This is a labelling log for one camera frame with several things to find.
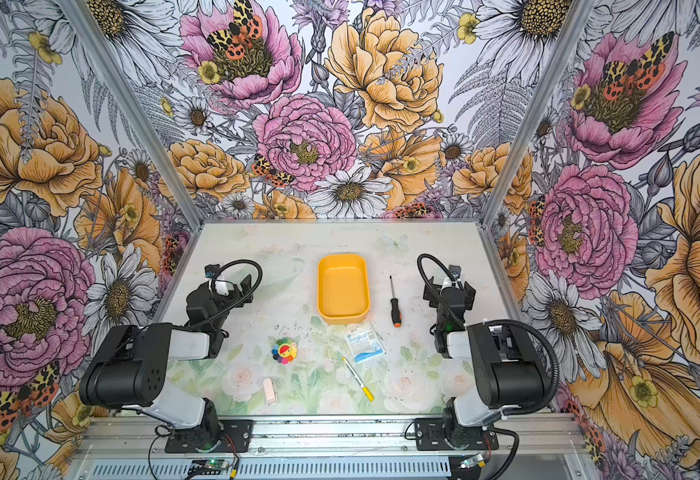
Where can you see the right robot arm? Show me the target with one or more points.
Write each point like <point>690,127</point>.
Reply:
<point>508,373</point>

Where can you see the blue white sachet packet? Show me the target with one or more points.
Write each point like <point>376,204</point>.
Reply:
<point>364,343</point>

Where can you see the yellow plastic bin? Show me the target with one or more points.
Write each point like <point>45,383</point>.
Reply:
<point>343,291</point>

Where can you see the colourful round fidget toy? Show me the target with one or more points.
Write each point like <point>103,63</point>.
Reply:
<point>285,351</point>

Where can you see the black orange screwdriver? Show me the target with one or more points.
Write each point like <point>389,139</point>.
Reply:
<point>396,315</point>

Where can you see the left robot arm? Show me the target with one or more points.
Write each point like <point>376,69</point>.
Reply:
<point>129,370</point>

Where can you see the left aluminium frame post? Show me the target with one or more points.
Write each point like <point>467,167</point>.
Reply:
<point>104,58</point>

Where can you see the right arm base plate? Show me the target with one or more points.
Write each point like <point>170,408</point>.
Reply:
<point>437,434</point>

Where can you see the green circuit board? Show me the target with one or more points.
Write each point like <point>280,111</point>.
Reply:
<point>210,467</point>

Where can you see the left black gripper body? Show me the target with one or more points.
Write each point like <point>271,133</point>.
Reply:
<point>230,282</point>

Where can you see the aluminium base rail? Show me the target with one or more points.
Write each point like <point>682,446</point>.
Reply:
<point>539,446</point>

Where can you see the pink eraser block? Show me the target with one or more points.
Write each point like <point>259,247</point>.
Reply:
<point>270,391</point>

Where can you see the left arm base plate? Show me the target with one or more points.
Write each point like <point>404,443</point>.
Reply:
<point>225,437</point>

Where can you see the right aluminium frame post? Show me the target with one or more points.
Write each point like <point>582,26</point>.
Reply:
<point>570,35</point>

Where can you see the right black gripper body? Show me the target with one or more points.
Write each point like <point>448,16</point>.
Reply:
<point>452,289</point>

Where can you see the aluminium frame post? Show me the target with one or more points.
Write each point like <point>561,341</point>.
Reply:
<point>104,58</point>
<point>570,35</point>

